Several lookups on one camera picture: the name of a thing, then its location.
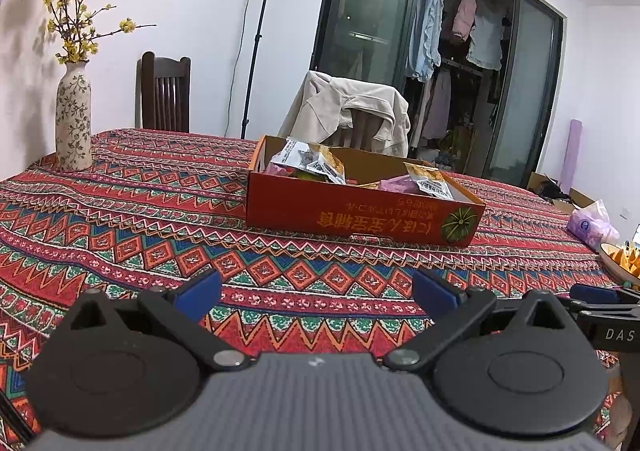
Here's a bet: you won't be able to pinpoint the plate of orange fruit slices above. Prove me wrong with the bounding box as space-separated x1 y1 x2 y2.
599 240 640 289

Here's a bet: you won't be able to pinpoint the open brown cardboard carton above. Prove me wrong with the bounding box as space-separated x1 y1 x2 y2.
527 172 597 212

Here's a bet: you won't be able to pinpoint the grey white snack packet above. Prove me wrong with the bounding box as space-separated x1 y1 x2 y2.
269 138 323 169

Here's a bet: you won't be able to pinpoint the light blue hanging shirt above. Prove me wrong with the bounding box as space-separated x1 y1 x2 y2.
407 0 445 83

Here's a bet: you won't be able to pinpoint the beige jacket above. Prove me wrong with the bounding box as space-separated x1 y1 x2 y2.
277 70 412 158

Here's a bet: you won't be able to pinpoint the pink hanging garment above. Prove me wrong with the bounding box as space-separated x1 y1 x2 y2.
452 0 477 43

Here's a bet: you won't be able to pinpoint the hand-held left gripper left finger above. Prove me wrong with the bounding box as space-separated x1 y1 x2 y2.
64 268 251 373

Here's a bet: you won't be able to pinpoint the black light cable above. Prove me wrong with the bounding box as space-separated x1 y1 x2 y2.
226 0 258 137

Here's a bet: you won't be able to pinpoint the white hanging shirt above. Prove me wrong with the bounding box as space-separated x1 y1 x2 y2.
467 6 505 71

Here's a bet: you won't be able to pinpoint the orange cardboard box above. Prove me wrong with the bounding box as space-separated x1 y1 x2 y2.
245 134 487 248

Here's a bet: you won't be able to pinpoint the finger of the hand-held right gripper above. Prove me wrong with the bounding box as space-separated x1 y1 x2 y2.
564 283 640 315

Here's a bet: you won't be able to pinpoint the floral ceramic vase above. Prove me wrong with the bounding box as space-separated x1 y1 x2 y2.
55 62 94 172

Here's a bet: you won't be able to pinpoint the orange white snack packet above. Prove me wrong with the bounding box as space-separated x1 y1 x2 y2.
404 162 455 202
305 145 347 185

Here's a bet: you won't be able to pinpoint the red patterned tablecloth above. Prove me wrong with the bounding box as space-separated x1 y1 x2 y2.
0 127 640 451

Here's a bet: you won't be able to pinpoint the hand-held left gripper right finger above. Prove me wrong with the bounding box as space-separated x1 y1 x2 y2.
382 266 572 373

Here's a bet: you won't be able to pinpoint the purple plastic bag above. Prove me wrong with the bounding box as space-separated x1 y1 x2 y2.
566 199 621 251

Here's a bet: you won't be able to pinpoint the yellow flower branches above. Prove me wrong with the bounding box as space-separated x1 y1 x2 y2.
42 0 157 66

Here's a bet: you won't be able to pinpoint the dark wooden chair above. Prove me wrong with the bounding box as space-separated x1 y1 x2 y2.
137 51 192 133

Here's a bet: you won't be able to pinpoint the brown wooden chair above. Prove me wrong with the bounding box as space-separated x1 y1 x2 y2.
332 108 381 152

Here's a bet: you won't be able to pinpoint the pale pink hanging clothes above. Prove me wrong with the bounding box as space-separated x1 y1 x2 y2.
420 68 453 142

